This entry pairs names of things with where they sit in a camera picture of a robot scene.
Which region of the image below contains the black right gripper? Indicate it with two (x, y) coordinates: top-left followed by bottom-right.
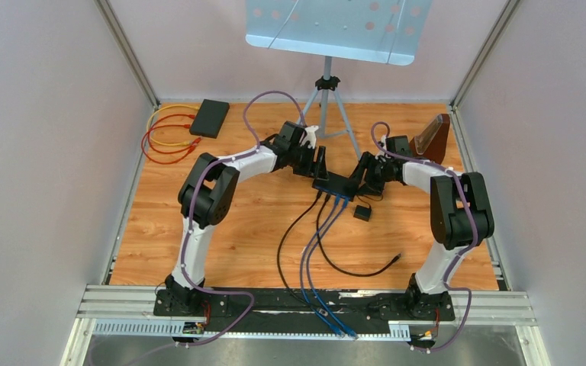
(344, 152), (394, 196)

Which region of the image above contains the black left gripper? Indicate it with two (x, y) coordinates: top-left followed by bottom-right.
(289, 143), (330, 181)

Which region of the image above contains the black network switch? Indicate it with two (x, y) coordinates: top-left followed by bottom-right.
(312, 172), (359, 201)

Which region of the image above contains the black ethernet cable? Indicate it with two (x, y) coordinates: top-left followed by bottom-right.
(276, 191), (324, 312)
(315, 194), (403, 278)

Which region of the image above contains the black power adapter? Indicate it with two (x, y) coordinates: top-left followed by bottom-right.
(354, 196), (372, 222)

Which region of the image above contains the blue ethernet cable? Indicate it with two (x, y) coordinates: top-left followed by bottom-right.
(306, 197), (359, 340)
(298, 195), (342, 337)

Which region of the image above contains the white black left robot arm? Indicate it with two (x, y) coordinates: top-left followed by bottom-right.
(165, 121), (328, 315)

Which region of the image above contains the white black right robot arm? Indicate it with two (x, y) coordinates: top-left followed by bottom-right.
(349, 136), (494, 319)

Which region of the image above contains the brown wooden metronome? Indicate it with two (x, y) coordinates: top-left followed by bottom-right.
(410, 114), (451, 164)

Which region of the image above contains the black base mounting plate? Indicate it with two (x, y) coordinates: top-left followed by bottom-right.
(153, 288), (455, 336)

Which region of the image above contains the light blue music stand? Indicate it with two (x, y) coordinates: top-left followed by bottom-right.
(245, 0), (432, 153)

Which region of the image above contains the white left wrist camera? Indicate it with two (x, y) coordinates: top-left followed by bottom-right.
(301, 125), (319, 149)

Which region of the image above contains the black spare switch box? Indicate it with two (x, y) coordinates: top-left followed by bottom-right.
(189, 99), (230, 139)

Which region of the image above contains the yellow ethernet cable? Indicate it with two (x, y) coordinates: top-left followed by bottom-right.
(146, 103), (201, 148)

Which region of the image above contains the aluminium frame rail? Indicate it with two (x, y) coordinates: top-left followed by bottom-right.
(64, 285), (550, 365)

